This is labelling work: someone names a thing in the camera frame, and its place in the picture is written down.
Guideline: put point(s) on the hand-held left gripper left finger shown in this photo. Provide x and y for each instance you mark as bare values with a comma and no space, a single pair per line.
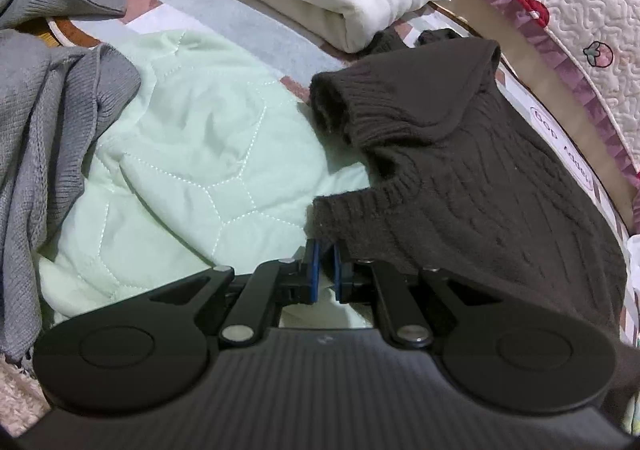
313,271

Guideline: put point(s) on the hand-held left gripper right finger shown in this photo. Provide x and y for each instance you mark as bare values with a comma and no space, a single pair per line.
337,275

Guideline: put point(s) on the dark brown knit sweater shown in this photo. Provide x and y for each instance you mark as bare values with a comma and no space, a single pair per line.
465,170

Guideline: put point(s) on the light green quilted blanket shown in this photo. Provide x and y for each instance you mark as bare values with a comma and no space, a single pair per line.
200,170

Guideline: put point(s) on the patchwork printed bed sheet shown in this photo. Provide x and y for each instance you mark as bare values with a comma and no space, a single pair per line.
240,25

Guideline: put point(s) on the grey knit sweater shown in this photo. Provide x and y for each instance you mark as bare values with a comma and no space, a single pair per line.
45,130

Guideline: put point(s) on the white quilt with purple trim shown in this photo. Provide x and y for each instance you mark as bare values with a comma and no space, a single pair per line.
565,10

